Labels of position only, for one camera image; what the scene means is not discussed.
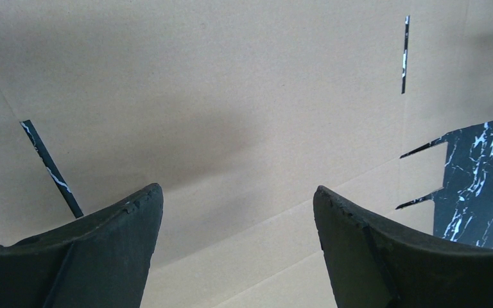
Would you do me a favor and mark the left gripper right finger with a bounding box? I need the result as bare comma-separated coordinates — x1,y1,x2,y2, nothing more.
313,186,493,307

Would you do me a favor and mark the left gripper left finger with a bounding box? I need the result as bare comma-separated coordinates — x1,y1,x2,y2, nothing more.
0,183,164,307

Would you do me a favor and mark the brown cardboard box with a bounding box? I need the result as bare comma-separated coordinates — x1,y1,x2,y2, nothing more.
0,1,493,307

